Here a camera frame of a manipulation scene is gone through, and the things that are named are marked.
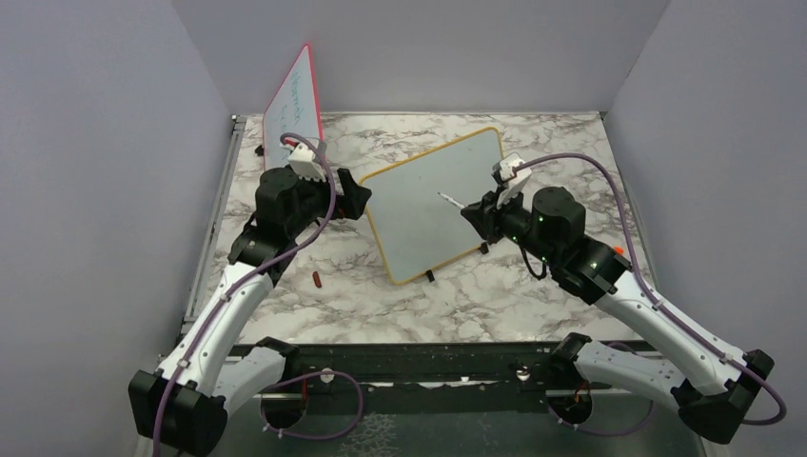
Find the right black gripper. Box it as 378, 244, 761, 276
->
463, 183, 559, 267

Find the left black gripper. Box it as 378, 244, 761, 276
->
285, 168, 371, 238

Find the white dry erase marker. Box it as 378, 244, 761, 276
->
438, 192, 465, 209

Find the yellow framed whiteboard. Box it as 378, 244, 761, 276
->
360, 127, 503, 285

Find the red marker cap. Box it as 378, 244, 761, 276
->
312, 271, 323, 288

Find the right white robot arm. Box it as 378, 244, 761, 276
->
461, 187, 774, 445

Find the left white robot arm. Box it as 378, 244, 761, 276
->
128, 166, 372, 456

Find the pink framed whiteboard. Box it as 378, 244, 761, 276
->
262, 43, 325, 169

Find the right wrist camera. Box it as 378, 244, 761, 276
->
492, 153, 532, 209

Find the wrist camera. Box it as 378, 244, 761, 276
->
492, 153, 532, 209
286, 139, 327, 182

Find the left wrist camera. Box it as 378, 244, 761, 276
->
286, 139, 327, 182

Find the aluminium side rail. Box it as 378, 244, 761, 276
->
179, 115, 247, 338

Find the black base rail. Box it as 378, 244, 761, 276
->
260, 337, 581, 414

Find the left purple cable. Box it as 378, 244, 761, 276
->
150, 132, 365, 457

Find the purple cable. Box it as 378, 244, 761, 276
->
503, 152, 788, 438
150, 132, 365, 457

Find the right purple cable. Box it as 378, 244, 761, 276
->
503, 152, 788, 438

